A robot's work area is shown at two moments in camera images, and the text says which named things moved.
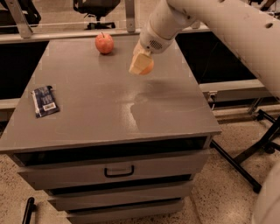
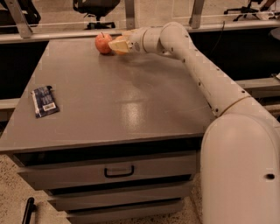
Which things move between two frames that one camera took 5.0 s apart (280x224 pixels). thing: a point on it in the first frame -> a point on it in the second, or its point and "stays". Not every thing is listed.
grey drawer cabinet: [122, 147] stays
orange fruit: [143, 65] -> [119, 38]
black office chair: [98, 9] stays
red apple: [104, 43] stays
